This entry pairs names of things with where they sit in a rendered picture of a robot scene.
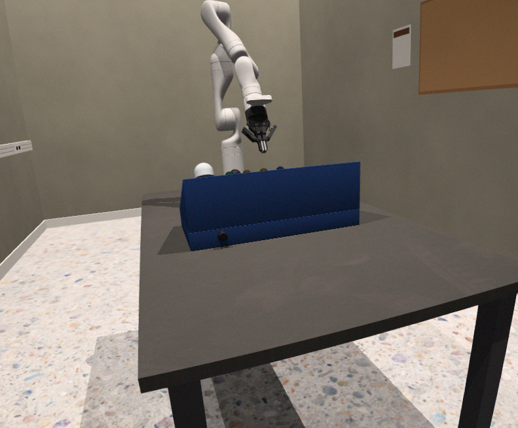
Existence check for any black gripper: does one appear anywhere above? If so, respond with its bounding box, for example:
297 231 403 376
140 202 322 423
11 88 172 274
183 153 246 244
242 105 277 153

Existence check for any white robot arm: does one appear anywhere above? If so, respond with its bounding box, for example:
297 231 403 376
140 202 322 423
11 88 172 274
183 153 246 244
200 0 272 175

